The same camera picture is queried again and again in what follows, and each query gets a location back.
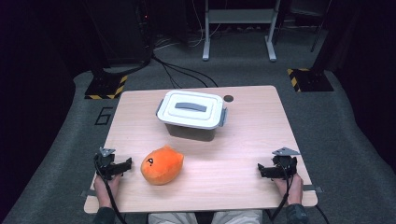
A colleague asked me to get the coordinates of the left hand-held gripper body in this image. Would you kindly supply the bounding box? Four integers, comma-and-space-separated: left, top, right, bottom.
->
93, 147, 120, 181

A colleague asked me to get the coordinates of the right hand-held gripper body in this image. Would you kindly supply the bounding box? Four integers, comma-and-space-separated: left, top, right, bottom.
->
271, 147, 301, 181

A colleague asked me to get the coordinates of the orange plush toy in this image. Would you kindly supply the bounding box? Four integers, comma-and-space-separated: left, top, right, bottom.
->
140, 145, 185, 187

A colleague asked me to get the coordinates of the translucent grey storage box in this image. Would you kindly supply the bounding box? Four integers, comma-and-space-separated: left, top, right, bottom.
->
163, 122, 219, 143

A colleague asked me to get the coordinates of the white lid with grey handle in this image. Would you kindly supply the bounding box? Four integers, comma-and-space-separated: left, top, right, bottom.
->
155, 90, 229, 131

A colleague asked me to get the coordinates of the person's left hand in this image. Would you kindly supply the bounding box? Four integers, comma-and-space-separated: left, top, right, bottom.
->
92, 173, 123, 209

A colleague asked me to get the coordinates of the person's right hand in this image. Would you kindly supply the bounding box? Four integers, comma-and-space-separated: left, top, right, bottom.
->
273, 172, 304, 206

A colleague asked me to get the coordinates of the person's right leg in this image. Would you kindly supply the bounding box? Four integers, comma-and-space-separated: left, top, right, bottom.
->
209, 209, 263, 224

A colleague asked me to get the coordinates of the person's leg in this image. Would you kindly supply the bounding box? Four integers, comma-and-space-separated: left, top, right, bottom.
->
148, 211, 199, 224
209, 209, 263, 224

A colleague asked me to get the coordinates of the person's left leg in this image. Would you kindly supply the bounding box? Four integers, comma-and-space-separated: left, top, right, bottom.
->
148, 211, 199, 224

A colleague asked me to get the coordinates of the black striped stand base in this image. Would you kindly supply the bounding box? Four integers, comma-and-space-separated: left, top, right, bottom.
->
287, 67, 334, 93
84, 74, 129, 101

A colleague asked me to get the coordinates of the dark curtain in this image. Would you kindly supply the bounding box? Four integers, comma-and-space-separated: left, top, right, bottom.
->
0, 0, 78, 216
330, 0, 396, 175

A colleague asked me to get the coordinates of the black cabinet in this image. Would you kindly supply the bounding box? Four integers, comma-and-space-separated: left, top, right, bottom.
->
83, 0, 153, 68

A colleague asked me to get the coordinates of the white metal stand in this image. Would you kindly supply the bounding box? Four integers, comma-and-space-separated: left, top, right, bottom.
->
202, 0, 278, 63

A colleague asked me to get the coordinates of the left hand-held gripper black cable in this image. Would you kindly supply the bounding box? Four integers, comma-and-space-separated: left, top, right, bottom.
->
93, 155, 129, 224

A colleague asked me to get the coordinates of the hand-held gripper black cable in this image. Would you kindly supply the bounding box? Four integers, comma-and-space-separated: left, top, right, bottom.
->
267, 161, 295, 224
93, 155, 129, 224

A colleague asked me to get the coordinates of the right hand-held gripper black cable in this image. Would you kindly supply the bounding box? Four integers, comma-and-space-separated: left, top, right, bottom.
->
267, 161, 295, 224

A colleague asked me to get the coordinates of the thin black cable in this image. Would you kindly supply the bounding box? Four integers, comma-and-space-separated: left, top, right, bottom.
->
314, 204, 331, 224

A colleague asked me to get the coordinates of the black floor cable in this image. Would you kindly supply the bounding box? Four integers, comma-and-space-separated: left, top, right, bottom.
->
151, 55, 219, 89

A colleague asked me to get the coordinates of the white floor cable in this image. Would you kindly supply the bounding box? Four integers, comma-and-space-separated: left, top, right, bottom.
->
153, 29, 222, 50

